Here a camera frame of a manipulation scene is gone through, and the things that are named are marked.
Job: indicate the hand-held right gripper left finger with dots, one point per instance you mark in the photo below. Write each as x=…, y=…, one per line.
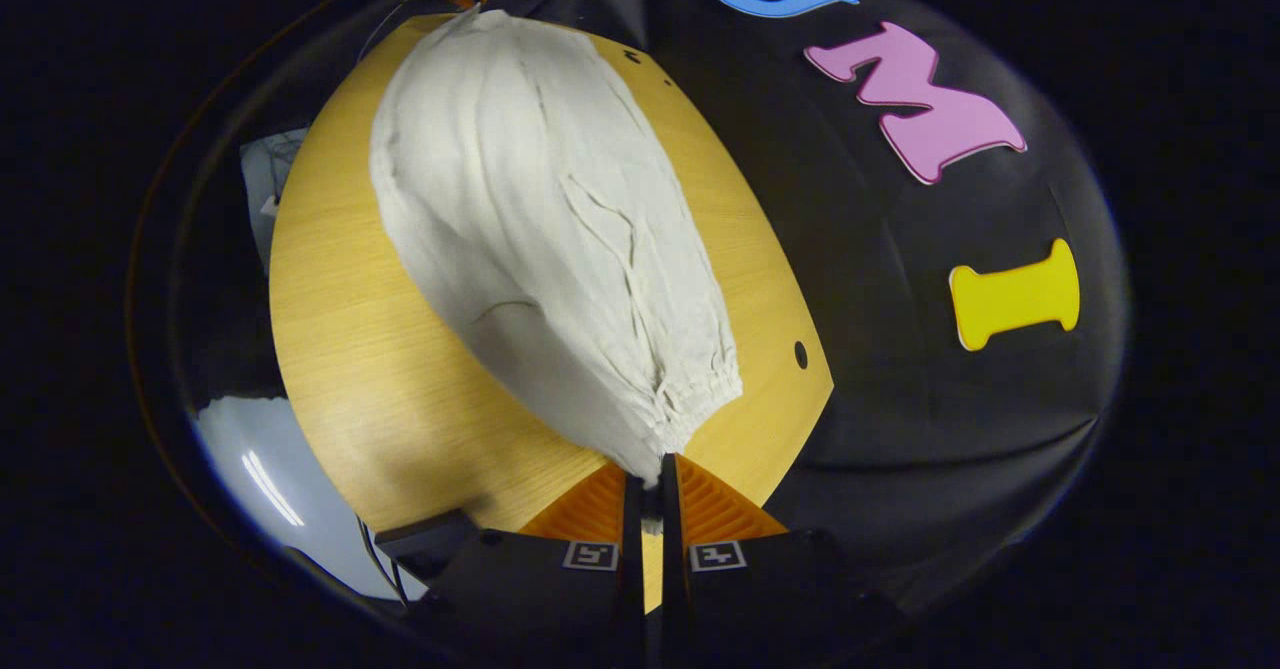
x=540, y=589

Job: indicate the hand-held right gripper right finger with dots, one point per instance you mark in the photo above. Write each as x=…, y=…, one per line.
x=760, y=589

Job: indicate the white jeans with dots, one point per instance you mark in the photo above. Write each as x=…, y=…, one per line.
x=540, y=199

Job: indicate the black backdrop cloth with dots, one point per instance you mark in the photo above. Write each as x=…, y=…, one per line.
x=900, y=399

